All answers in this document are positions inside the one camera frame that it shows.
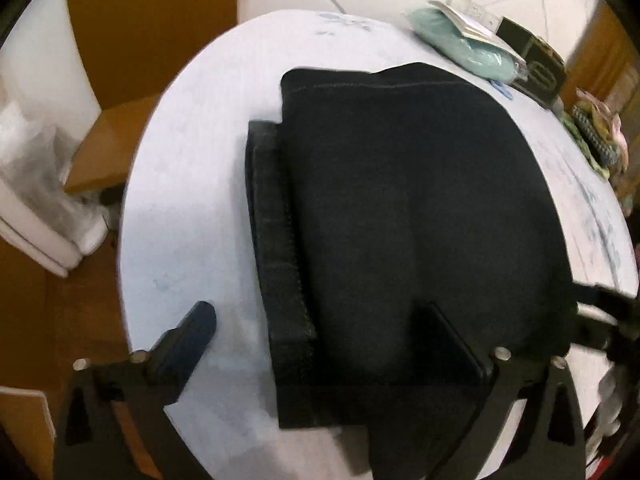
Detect clear plastic bag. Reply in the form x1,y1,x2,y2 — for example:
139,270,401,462
0,100,108,256

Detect teal cloth in plastic bag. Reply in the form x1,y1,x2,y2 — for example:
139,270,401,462
407,6,523,86

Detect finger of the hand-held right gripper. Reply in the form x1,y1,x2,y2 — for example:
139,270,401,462
572,320,623,353
572,284,640,318

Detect brown panel with white edge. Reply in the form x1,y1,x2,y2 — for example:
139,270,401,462
0,387,56,466

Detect black gift box brown handles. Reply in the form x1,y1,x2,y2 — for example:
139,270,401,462
495,16,568,107

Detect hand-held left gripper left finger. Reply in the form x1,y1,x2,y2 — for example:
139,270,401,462
52,301,217,480

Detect pale sheer curtain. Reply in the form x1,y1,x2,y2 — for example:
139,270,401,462
0,0,108,278

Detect white paper booklet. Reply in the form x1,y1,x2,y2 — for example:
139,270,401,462
427,0,501,43

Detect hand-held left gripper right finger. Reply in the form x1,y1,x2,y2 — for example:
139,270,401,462
410,302,586,480

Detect stack of folded clothes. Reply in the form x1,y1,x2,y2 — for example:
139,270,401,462
560,87,631,181

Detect dark denim jeans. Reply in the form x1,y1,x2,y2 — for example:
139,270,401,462
245,62,576,480

